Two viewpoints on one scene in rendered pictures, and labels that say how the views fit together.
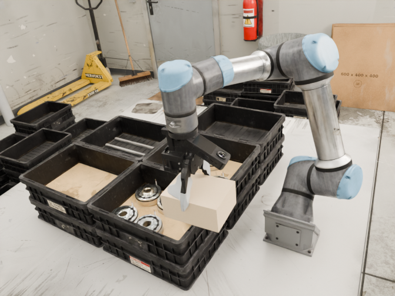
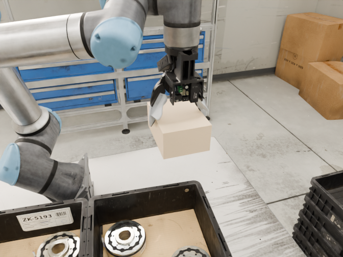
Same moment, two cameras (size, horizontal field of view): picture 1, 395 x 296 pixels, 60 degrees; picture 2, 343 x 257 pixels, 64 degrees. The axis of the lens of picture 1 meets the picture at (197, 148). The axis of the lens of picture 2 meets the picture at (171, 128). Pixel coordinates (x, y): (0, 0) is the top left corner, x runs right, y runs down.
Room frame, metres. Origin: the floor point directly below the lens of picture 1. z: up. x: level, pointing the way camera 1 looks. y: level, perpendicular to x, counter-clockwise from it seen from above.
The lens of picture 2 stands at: (1.17, 0.41, 1.47)
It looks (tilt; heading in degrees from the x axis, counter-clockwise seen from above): 33 degrees down; 222
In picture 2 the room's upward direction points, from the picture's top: straight up
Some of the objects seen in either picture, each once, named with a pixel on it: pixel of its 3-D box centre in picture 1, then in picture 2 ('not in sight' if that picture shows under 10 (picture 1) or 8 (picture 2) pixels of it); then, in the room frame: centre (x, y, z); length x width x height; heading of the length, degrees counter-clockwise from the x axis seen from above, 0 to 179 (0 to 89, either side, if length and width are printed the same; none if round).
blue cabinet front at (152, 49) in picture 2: not in sight; (165, 67); (-0.50, -1.18, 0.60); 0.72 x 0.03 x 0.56; 149
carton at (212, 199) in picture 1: (199, 199); (176, 125); (0.71, 0.01, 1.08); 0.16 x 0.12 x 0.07; 59
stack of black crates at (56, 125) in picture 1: (50, 135); not in sight; (2.62, 1.23, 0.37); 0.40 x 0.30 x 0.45; 149
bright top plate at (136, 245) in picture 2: not in sight; (125, 236); (0.93, 0.03, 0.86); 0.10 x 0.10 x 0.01
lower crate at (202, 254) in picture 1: (163, 231); not in sight; (0.93, 0.16, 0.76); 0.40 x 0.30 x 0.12; 55
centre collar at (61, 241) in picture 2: not in sight; (58, 248); (1.06, -0.06, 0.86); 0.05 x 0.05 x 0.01
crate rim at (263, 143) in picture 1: (234, 123); not in sight; (1.42, -0.19, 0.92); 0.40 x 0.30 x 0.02; 55
